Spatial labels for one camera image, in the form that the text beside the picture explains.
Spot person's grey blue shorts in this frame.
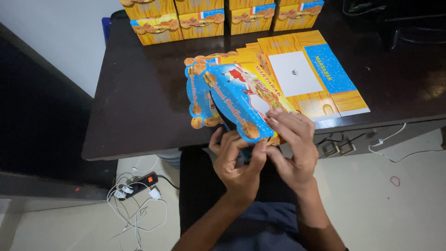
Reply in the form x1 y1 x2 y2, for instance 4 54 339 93
213 201 308 251

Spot dark cabinet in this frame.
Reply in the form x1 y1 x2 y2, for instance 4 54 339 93
0 22 118 201

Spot black bag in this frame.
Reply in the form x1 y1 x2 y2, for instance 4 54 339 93
341 0 446 50

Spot long white charging cable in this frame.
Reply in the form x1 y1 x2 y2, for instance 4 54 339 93
368 122 446 164

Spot black power strip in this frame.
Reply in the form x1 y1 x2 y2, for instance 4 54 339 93
118 171 159 201

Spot person's right hand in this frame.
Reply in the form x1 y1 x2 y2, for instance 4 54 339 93
266 108 320 195

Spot blue yellow printed cardboard box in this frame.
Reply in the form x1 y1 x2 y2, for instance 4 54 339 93
184 52 297 147

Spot thin black cable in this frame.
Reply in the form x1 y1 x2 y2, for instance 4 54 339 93
313 131 367 148

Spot row of assembled yellow boxes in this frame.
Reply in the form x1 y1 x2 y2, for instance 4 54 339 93
119 0 325 46

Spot pile of flat cardboard sheets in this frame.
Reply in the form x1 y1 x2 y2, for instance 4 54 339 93
236 30 371 122

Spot tangle of white cables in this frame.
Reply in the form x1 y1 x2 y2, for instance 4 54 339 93
106 156 168 251

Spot person's left hand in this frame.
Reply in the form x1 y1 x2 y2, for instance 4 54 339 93
209 127 268 207

